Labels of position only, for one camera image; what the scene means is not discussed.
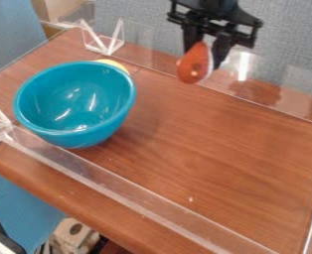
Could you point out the brown and white toy mushroom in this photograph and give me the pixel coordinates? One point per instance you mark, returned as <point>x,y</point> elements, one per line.
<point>196,65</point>

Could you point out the white block with hole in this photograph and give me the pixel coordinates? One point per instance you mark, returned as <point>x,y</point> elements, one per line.
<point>74,238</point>

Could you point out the blue bowl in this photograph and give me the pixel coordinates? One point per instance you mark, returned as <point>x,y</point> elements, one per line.
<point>74,103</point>

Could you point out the clear acrylic back barrier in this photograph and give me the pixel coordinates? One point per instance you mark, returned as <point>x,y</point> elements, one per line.
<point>269,75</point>

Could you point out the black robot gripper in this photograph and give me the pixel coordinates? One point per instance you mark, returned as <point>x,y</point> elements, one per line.
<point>219,18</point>

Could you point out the yellow object behind bowl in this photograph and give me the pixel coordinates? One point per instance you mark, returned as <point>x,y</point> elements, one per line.
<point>114,63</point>

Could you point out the clear acrylic front barrier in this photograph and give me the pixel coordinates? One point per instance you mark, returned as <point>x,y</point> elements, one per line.
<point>174,216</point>

